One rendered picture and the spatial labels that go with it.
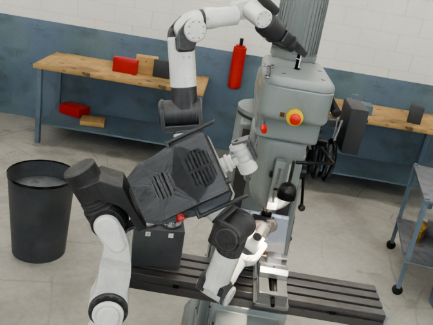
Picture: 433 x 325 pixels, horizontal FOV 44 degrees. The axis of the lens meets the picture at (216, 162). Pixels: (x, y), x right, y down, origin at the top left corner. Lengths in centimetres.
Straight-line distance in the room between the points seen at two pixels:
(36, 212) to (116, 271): 199
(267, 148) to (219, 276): 56
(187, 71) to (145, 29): 465
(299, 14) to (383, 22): 427
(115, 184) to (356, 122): 114
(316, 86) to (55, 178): 267
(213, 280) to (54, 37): 518
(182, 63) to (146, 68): 421
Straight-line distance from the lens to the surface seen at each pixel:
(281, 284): 238
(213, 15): 186
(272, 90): 194
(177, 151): 168
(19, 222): 400
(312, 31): 229
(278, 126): 207
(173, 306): 379
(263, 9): 191
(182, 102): 183
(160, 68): 597
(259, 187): 220
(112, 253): 189
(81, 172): 179
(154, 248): 241
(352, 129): 245
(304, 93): 194
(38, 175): 425
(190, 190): 167
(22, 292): 386
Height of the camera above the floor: 227
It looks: 21 degrees down
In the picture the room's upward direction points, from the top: 10 degrees clockwise
